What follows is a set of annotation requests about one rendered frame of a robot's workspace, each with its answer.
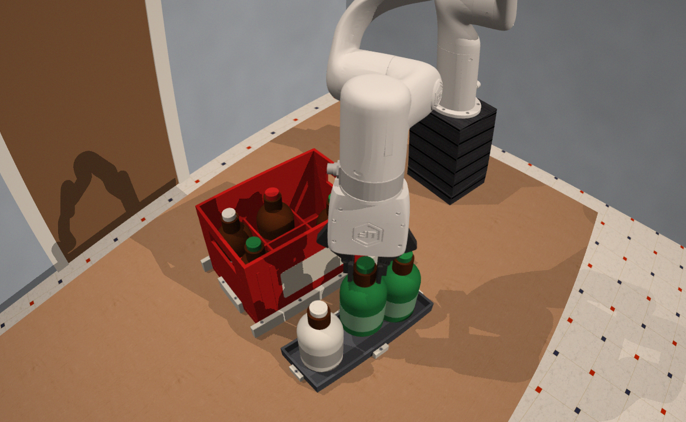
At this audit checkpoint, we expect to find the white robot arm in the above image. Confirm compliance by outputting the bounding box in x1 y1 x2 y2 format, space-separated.
326 0 517 202

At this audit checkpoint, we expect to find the green bottle with pale label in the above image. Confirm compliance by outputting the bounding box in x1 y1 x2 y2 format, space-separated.
382 251 421 322

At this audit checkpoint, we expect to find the cream bottle with grey label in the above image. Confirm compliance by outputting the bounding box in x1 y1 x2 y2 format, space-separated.
297 300 344 372

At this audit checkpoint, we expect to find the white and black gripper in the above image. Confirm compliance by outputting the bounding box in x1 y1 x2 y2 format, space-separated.
317 177 417 284

